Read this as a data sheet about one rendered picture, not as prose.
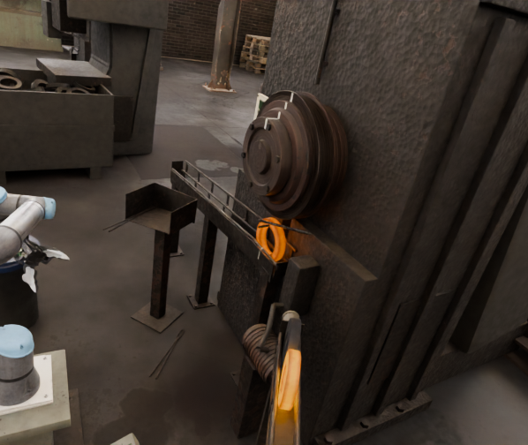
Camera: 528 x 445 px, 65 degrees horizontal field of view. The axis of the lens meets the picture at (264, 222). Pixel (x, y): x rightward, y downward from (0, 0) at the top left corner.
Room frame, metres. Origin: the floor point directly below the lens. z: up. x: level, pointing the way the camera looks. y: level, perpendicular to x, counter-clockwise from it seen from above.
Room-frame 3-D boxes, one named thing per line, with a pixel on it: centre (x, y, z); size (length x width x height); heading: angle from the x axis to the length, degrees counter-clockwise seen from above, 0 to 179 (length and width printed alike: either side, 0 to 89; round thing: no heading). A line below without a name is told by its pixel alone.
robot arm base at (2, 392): (0.92, 0.71, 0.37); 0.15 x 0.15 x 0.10
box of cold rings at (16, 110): (3.40, 2.06, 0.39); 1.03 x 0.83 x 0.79; 128
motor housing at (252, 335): (1.15, -0.11, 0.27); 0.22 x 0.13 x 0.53; 34
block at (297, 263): (1.31, -0.18, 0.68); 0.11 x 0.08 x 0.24; 124
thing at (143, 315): (1.76, 0.50, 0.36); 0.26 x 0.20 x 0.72; 69
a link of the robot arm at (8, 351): (0.93, 0.72, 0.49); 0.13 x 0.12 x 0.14; 106
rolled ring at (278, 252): (1.50, -0.04, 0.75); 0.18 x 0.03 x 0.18; 35
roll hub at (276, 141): (1.44, 0.04, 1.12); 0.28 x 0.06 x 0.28; 34
